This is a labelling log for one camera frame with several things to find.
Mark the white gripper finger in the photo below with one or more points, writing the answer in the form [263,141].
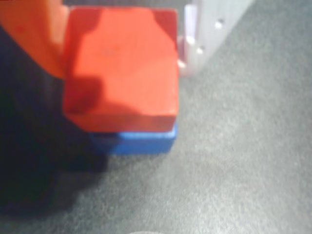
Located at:
[209,29]

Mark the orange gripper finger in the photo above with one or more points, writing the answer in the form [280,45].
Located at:
[34,26]

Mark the red cube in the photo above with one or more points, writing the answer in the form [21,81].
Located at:
[122,68]

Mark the blue cube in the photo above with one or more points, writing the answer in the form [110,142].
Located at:
[143,143]

